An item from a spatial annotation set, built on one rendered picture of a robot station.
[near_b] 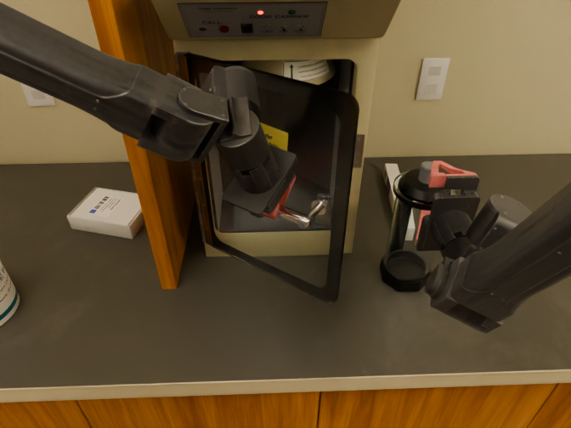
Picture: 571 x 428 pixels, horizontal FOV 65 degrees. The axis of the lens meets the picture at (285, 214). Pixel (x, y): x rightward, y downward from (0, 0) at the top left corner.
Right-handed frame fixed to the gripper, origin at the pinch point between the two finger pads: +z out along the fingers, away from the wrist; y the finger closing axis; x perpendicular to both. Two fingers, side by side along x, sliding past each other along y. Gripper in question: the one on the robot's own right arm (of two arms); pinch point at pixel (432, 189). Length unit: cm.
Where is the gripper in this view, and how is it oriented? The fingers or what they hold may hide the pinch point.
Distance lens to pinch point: 76.9
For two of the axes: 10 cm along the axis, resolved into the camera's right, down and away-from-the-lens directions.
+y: -0.1, -7.8, -6.2
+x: -10.0, 0.3, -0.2
